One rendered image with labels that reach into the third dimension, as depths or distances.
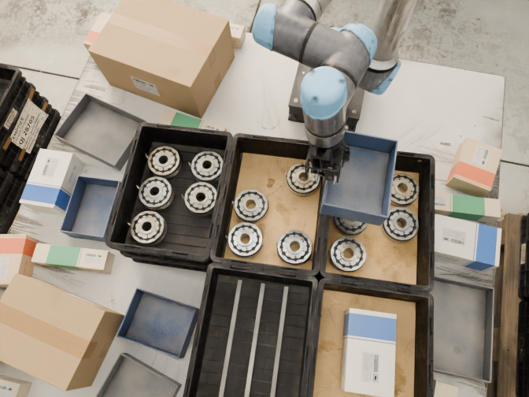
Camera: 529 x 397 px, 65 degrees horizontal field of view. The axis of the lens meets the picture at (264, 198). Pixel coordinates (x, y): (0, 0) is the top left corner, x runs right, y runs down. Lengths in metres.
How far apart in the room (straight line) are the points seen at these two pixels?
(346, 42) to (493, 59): 2.15
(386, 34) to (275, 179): 0.52
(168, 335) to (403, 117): 1.11
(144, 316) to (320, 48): 0.98
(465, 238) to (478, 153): 0.31
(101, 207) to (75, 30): 1.72
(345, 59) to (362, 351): 0.72
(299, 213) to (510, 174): 1.50
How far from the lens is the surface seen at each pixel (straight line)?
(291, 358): 1.21
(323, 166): 0.85
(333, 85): 0.69
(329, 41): 0.77
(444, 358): 1.42
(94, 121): 1.70
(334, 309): 1.23
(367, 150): 1.10
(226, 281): 1.24
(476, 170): 1.52
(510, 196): 2.47
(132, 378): 1.41
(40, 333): 1.35
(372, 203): 1.05
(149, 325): 1.40
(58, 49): 3.00
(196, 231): 1.28
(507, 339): 2.13
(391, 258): 1.28
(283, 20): 0.79
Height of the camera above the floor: 2.04
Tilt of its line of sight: 70 degrees down
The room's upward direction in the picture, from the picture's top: 6 degrees counter-clockwise
